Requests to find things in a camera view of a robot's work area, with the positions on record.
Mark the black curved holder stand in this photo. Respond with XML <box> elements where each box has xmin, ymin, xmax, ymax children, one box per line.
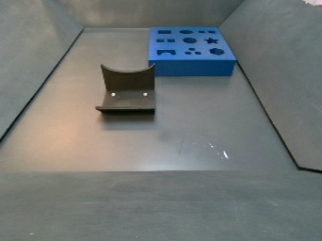
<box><xmin>97</xmin><ymin>65</ymin><xmax>157</xmax><ymax>113</ymax></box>

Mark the blue shape sorter block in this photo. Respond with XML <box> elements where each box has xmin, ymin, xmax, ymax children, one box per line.
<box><xmin>149</xmin><ymin>26</ymin><xmax>237</xmax><ymax>76</ymax></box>

